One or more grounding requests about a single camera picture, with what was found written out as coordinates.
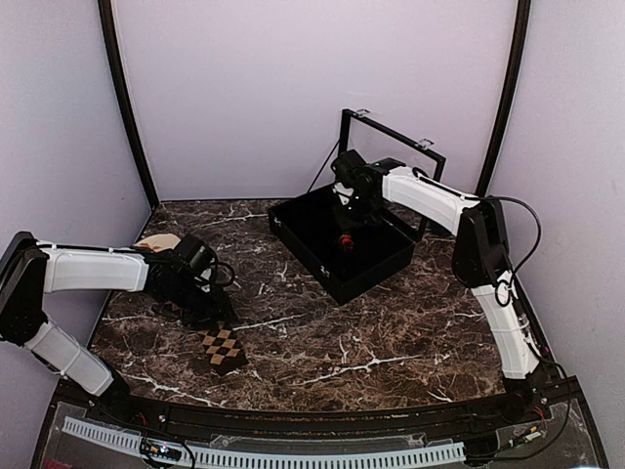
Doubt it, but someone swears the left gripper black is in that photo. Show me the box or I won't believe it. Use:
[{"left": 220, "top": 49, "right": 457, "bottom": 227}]
[{"left": 161, "top": 274, "right": 238, "bottom": 331}]

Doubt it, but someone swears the red orange argyle sock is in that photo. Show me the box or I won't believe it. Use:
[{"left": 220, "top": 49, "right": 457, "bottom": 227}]
[{"left": 339, "top": 233, "right": 354, "bottom": 252}]

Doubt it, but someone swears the tan brown argyle sock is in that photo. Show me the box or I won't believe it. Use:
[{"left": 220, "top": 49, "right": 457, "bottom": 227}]
[{"left": 150, "top": 302, "right": 248, "bottom": 376}]

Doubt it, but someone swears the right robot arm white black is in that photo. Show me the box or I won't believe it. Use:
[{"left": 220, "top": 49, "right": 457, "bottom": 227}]
[{"left": 331, "top": 150, "right": 539, "bottom": 381}]

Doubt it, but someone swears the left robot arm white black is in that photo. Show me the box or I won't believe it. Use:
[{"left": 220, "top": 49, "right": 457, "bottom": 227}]
[{"left": 1, "top": 232, "right": 234, "bottom": 426}]

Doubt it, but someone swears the beige round plate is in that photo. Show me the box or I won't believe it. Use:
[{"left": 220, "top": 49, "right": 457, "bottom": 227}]
[{"left": 134, "top": 234, "right": 181, "bottom": 252}]

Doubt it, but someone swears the black display case box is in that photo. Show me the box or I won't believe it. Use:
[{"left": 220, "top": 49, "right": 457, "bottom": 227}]
[{"left": 267, "top": 107, "right": 447, "bottom": 307}]

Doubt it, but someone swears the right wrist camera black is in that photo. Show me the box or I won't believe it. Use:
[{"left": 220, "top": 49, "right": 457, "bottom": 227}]
[{"left": 331, "top": 149, "right": 371, "bottom": 190}]

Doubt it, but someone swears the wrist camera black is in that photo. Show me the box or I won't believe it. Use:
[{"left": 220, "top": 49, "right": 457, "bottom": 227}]
[
  {"left": 174, "top": 234, "right": 216, "bottom": 279},
  {"left": 331, "top": 149, "right": 371, "bottom": 190}
]

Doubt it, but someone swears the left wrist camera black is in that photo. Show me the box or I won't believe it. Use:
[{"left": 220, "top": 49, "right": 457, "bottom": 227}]
[{"left": 174, "top": 234, "right": 216, "bottom": 279}]

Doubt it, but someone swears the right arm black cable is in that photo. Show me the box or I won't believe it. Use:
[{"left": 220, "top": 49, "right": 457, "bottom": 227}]
[{"left": 492, "top": 195, "right": 543, "bottom": 309}]

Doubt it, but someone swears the white slotted cable duct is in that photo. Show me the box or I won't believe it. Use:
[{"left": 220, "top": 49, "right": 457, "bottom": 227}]
[{"left": 61, "top": 416, "right": 466, "bottom": 469}]

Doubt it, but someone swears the right black frame post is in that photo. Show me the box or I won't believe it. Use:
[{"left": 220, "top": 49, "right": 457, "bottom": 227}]
[{"left": 476, "top": 0, "right": 532, "bottom": 196}]

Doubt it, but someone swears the black frame post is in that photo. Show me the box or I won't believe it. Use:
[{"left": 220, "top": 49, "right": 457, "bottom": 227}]
[
  {"left": 98, "top": 0, "right": 160, "bottom": 211},
  {"left": 476, "top": 0, "right": 532, "bottom": 196}
]

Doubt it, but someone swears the left black frame post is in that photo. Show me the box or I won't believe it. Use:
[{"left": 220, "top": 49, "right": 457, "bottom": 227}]
[{"left": 98, "top": 0, "right": 160, "bottom": 211}]

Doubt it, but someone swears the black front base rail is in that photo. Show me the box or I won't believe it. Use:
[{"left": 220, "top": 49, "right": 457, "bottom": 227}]
[{"left": 31, "top": 378, "right": 608, "bottom": 468}]

